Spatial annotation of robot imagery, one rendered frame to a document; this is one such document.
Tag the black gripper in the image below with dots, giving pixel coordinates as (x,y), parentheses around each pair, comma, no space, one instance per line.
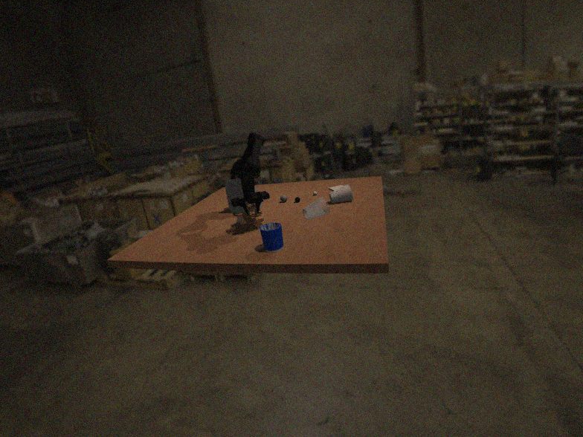
(241,202)

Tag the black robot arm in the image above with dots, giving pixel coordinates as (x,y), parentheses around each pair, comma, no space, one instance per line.
(249,165)

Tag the blue mug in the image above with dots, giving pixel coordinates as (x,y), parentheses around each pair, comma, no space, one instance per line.
(272,237)

